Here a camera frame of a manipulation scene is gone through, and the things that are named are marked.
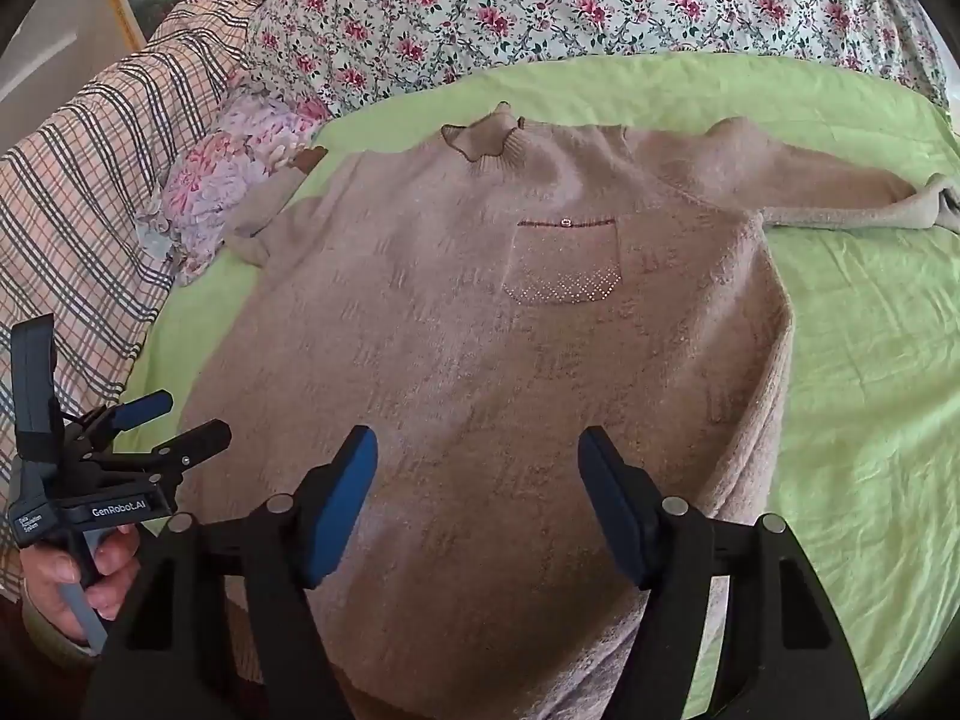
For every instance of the red floral quilt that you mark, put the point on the red floral quilt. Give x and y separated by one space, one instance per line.
525 7

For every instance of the pastel floral pillow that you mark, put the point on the pastel floral pillow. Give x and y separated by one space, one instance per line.
217 165

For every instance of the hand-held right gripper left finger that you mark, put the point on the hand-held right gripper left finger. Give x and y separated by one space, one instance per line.
349 499

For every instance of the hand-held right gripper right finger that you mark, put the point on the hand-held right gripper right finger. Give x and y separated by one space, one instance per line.
611 499

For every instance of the plaid blanket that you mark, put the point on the plaid blanket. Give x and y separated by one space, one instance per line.
75 202

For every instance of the beige knit sweater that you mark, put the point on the beige knit sweater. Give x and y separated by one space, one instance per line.
487 345

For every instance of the green bed sheet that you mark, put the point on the green bed sheet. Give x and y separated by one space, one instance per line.
862 360

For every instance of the person's left hand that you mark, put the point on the person's left hand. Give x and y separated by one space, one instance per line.
112 566

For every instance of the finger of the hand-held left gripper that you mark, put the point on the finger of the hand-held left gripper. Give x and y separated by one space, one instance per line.
142 406
199 441

